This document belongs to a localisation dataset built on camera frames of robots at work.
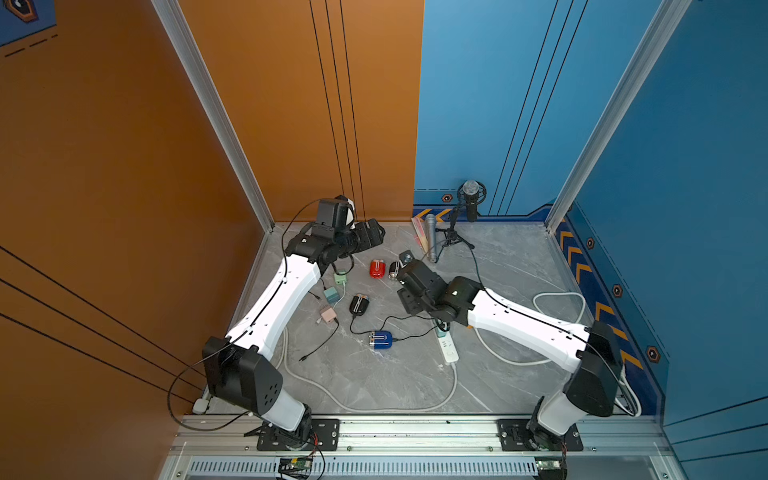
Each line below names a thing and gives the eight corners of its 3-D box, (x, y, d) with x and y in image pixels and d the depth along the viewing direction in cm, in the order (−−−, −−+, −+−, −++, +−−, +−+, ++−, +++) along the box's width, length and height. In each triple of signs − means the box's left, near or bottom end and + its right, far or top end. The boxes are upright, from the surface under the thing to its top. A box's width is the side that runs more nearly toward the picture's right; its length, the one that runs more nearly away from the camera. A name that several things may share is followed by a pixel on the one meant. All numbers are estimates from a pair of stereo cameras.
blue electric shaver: (369, 348, 90) (368, 344, 87) (370, 334, 92) (369, 330, 90) (392, 348, 90) (392, 344, 87) (392, 334, 92) (392, 330, 90)
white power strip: (446, 363, 86) (447, 361, 84) (437, 338, 91) (438, 335, 89) (459, 360, 87) (460, 357, 85) (449, 335, 92) (450, 332, 90)
